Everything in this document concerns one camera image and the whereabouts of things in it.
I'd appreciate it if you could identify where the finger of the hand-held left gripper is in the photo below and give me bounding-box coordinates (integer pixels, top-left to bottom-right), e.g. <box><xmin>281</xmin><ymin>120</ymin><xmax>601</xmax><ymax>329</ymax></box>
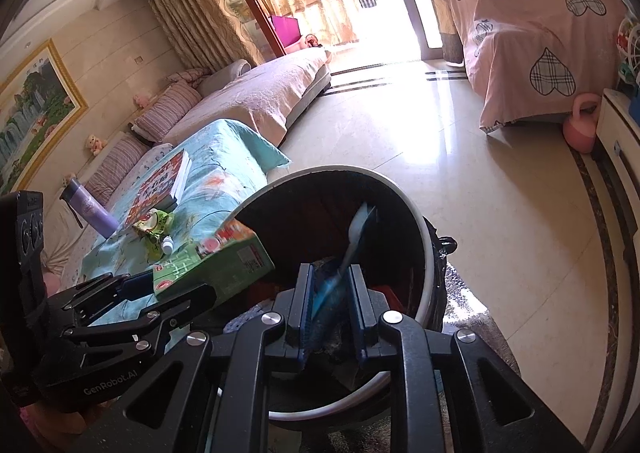
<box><xmin>62</xmin><ymin>283</ymin><xmax>219</xmax><ymax>356</ymax></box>
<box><xmin>60</xmin><ymin>270</ymin><xmax>157</xmax><ymax>316</ymax></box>

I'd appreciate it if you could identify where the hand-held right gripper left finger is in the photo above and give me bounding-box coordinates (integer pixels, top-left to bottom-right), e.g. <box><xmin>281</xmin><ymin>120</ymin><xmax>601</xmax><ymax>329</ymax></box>
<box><xmin>70</xmin><ymin>263</ymin><xmax>316</xmax><ymax>453</ymax></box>

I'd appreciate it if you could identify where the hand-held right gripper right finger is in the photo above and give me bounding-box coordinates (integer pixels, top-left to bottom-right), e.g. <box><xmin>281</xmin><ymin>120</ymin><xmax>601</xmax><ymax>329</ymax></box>
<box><xmin>349</xmin><ymin>264</ymin><xmax>587</xmax><ymax>453</ymax></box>

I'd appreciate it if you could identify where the blue white snack wrapper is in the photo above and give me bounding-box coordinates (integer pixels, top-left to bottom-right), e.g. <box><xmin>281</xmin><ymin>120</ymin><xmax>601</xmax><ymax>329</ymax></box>
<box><xmin>310</xmin><ymin>203</ymin><xmax>381</xmax><ymax>350</ymax></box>

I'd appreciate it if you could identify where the green cardboard box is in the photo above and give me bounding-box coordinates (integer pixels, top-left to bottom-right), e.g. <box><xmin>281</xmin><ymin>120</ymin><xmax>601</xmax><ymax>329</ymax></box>
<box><xmin>152</xmin><ymin>218</ymin><xmax>276</xmax><ymax>307</ymax></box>

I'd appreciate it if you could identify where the dark trash bin white rim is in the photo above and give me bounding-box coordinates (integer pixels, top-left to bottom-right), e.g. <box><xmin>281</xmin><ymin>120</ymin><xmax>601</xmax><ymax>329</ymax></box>
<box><xmin>235</xmin><ymin>165</ymin><xmax>459</xmax><ymax>426</ymax></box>

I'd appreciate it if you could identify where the green yellow snack wrapper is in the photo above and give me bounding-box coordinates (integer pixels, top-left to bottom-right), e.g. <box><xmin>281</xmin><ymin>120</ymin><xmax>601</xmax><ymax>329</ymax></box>
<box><xmin>132</xmin><ymin>209</ymin><xmax>175</xmax><ymax>249</ymax></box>

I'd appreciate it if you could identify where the purple water bottle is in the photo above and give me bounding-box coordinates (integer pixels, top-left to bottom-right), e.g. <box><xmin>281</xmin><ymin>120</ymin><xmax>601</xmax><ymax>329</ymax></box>
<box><xmin>60</xmin><ymin>177</ymin><xmax>121</xmax><ymax>239</ymax></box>

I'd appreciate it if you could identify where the white pillow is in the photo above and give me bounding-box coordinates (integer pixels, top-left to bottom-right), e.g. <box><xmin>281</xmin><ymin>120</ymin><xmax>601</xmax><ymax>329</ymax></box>
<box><xmin>42</xmin><ymin>205</ymin><xmax>87</xmax><ymax>279</ymax></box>

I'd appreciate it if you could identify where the red patterned book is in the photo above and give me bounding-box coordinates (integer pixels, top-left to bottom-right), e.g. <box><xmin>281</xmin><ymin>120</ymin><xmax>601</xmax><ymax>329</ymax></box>
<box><xmin>124</xmin><ymin>149</ymin><xmax>194</xmax><ymax>229</ymax></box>

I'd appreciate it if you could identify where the teal floral blanket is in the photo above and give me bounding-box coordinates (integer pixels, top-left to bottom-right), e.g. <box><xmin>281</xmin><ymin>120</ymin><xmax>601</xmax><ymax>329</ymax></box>
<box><xmin>80</xmin><ymin>119</ymin><xmax>292</xmax><ymax>325</ymax></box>

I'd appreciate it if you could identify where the large striped pillow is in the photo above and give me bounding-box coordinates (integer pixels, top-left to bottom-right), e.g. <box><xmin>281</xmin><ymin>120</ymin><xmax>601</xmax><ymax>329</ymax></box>
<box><xmin>132</xmin><ymin>81</ymin><xmax>204</xmax><ymax>142</ymax></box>

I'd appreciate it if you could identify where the framed landscape painting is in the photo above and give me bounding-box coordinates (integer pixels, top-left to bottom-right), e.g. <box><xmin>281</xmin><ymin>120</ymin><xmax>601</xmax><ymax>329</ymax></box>
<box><xmin>0</xmin><ymin>39</ymin><xmax>90</xmax><ymax>196</ymax></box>

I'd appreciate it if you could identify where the small striped pillow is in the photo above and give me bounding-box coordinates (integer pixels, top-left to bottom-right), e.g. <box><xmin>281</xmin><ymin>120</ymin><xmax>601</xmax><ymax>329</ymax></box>
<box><xmin>167</xmin><ymin>67</ymin><xmax>211</xmax><ymax>86</ymax></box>

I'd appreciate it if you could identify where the pink covered sofa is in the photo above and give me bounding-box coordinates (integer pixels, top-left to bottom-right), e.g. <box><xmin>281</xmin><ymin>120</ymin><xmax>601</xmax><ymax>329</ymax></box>
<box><xmin>42</xmin><ymin>49</ymin><xmax>332</xmax><ymax>279</ymax></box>

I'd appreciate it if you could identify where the beige patterned curtain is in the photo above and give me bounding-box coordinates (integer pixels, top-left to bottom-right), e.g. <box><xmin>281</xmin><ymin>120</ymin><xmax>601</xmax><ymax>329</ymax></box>
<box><xmin>146</xmin><ymin>0</ymin><xmax>264</xmax><ymax>74</ymax></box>

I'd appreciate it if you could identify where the magenta box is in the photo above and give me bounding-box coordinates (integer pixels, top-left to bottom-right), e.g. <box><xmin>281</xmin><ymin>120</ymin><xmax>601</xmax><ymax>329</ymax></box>
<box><xmin>270</xmin><ymin>15</ymin><xmax>301</xmax><ymax>52</ymax></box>

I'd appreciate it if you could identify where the pink kettlebell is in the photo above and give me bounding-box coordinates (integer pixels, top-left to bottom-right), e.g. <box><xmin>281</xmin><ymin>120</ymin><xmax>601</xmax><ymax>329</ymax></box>
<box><xmin>562</xmin><ymin>94</ymin><xmax>601</xmax><ymax>154</ymax></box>

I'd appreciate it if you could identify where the white cabinet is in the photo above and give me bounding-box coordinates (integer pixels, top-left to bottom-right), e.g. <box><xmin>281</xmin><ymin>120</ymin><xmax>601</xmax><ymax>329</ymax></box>
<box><xmin>595</xmin><ymin>88</ymin><xmax>640</xmax><ymax>255</ymax></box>

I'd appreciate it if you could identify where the pink heart print sheet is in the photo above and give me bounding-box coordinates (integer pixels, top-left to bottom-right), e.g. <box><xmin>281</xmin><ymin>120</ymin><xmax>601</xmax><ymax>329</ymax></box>
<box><xmin>440</xmin><ymin>0</ymin><xmax>629</xmax><ymax>134</ymax></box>

